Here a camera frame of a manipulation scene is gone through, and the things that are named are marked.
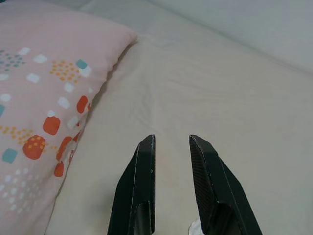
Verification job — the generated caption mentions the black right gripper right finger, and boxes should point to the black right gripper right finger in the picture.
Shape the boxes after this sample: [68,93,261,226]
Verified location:
[188,134,275,235]

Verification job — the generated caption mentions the pink patterned pillow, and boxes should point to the pink patterned pillow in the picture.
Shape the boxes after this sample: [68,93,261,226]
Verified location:
[0,1,139,235]

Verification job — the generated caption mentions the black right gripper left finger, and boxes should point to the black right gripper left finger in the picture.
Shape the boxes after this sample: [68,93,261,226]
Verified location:
[107,134,157,235]

